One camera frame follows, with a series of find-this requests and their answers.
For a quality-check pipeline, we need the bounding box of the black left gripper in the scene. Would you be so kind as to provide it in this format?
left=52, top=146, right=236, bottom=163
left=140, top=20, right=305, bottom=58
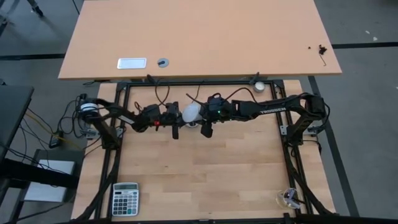
left=143, top=101, right=187, bottom=140

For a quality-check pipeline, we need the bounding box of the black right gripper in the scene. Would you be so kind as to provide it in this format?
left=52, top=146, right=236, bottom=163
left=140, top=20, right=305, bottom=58
left=200, top=95, right=233, bottom=139

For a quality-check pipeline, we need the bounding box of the white flood lightbulb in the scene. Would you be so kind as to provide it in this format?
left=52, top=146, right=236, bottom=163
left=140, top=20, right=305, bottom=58
left=182, top=102, right=203, bottom=124

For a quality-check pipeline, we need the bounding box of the white rectangular desk plate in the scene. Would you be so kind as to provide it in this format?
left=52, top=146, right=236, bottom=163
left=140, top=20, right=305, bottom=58
left=116, top=57, right=147, bottom=70

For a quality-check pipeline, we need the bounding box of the large wooden desk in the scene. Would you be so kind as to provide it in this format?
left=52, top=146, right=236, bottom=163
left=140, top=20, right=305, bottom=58
left=58, top=0, right=343, bottom=81

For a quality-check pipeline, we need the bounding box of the grey desk calculator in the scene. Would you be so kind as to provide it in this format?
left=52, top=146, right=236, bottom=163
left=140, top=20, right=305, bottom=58
left=111, top=182, right=140, bottom=217

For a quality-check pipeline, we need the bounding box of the clear glass bowl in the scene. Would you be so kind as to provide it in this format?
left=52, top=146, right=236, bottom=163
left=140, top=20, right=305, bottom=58
left=275, top=187, right=302, bottom=210

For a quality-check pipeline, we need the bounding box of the black power adapter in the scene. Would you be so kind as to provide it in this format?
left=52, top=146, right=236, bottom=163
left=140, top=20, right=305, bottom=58
left=49, top=130, right=65, bottom=149

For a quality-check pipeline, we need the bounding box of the grey cabinet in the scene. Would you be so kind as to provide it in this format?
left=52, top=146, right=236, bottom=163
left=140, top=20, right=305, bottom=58
left=18, top=148, right=85, bottom=205

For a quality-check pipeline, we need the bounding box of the small black hex key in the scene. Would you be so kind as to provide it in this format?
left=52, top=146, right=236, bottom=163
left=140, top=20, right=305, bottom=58
left=317, top=44, right=327, bottom=67

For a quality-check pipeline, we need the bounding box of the black steel beam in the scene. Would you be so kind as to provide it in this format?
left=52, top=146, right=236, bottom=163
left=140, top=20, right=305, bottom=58
left=0, top=157, right=80, bottom=189

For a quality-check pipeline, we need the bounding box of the black side desk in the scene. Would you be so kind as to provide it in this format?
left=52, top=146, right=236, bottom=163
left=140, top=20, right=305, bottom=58
left=0, top=85, right=35, bottom=162

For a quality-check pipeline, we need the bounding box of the black chair leg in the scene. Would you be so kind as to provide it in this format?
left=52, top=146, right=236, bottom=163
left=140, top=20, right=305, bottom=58
left=26, top=0, right=44, bottom=17

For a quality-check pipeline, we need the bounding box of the dark left gripper cable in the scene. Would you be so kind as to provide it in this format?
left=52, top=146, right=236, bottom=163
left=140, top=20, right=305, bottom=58
left=154, top=82, right=171, bottom=106

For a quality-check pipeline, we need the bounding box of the black aluminium table frame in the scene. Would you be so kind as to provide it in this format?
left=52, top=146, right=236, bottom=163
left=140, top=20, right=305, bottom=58
left=73, top=79, right=340, bottom=224

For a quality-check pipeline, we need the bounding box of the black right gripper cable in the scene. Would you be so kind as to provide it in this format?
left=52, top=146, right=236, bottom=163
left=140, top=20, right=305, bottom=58
left=229, top=86, right=259, bottom=103

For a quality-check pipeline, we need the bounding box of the yellow cable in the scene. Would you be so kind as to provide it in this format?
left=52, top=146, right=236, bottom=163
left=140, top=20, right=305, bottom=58
left=24, top=111, right=83, bottom=150

